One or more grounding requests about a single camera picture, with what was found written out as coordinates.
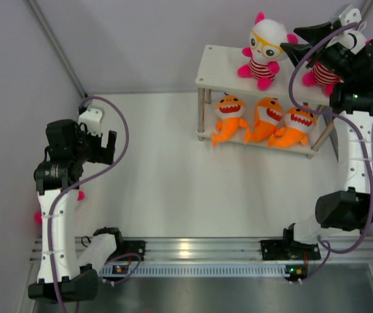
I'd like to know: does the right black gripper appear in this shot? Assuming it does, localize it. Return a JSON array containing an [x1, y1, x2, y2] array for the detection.
[[280, 22, 355, 82]]

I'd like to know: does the panda plush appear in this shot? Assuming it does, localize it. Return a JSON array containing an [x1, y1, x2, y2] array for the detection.
[[301, 29, 373, 96], [237, 11, 299, 91], [34, 190, 85, 225]]

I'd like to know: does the orange shark plush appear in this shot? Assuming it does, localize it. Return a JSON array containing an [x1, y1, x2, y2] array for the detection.
[[267, 107, 318, 149], [244, 97, 283, 144], [211, 93, 249, 147]]

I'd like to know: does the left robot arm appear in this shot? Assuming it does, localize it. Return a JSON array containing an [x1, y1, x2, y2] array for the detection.
[[28, 118, 125, 304]]

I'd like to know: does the white two-tier shelf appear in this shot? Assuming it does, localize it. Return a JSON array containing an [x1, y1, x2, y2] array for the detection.
[[195, 45, 336, 158]]

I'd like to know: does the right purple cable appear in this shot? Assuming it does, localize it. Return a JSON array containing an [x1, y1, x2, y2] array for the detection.
[[287, 22, 373, 254]]

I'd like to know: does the purple cable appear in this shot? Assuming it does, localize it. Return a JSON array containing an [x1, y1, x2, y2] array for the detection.
[[48, 95, 130, 313], [287, 22, 373, 254]]

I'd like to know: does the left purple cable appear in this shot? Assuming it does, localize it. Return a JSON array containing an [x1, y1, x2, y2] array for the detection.
[[48, 95, 130, 313]]

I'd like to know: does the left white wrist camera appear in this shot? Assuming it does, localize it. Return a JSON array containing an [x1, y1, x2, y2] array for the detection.
[[78, 105, 104, 136]]

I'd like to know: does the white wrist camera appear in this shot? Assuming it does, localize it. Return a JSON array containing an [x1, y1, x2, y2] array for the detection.
[[78, 105, 104, 136], [336, 4, 362, 26]]

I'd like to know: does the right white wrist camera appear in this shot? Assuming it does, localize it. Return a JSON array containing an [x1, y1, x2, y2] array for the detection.
[[336, 4, 362, 26]]

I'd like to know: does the grey slotted cable duct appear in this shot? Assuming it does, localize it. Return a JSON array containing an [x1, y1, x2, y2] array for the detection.
[[98, 263, 290, 278]]

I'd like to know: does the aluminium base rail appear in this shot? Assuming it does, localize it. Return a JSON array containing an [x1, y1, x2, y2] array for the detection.
[[29, 237, 373, 263]]

